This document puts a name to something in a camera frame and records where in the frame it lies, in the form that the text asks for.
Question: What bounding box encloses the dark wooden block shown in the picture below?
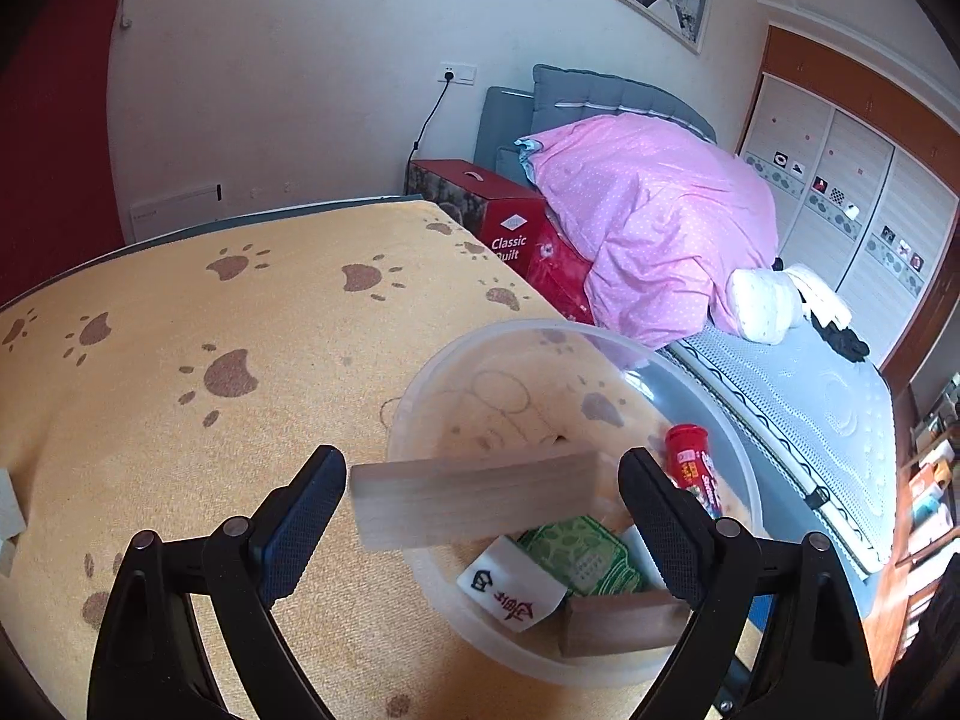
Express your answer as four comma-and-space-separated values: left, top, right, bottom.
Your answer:
559, 589, 692, 659

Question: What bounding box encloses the cluttered wooden bookshelf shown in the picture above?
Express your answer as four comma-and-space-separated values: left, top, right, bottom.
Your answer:
874, 371, 960, 683

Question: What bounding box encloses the white charger plug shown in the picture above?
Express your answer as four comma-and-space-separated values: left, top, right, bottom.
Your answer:
0, 466, 25, 578

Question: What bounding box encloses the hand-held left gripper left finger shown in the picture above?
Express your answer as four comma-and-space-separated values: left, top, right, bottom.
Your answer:
90, 445, 348, 720

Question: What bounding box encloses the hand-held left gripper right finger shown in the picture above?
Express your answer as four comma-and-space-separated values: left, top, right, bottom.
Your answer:
617, 448, 878, 720

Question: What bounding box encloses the red quilt box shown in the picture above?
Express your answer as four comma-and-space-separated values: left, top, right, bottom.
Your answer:
405, 158, 597, 323

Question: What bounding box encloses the white wall panel heater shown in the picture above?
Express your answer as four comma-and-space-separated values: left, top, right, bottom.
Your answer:
127, 181, 226, 237

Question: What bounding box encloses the yellow paw-print tablecloth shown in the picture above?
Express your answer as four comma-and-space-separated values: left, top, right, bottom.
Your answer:
0, 199, 755, 720

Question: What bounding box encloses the clear plastic bowl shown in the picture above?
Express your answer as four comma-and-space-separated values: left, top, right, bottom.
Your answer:
385, 319, 764, 689

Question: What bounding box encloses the grey padded headboard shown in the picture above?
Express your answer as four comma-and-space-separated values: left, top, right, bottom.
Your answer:
474, 64, 719, 181

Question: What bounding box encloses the white mahjong tile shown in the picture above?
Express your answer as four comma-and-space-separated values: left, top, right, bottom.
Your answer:
456, 536, 568, 637

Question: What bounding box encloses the white plush pillow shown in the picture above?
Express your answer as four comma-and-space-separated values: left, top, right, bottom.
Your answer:
726, 268, 802, 346

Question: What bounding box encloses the white sliding-door wardrobe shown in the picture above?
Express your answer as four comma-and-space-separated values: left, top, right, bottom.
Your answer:
735, 25, 960, 376

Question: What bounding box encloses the small red bottle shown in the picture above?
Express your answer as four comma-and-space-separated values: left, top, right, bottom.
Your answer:
665, 424, 722, 517

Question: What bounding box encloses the light wooden block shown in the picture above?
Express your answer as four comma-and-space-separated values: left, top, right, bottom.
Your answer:
349, 450, 605, 552

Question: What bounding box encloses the pink dotted duvet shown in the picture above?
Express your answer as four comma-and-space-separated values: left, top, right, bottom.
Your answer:
516, 114, 781, 351

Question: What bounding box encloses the grey quilted mattress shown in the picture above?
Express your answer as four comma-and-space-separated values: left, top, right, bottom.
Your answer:
649, 315, 901, 582

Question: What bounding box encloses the black power cable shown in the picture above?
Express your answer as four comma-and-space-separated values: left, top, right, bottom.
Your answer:
409, 75, 453, 164

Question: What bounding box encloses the green patterned tile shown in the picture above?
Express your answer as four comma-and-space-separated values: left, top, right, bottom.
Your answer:
517, 514, 652, 598

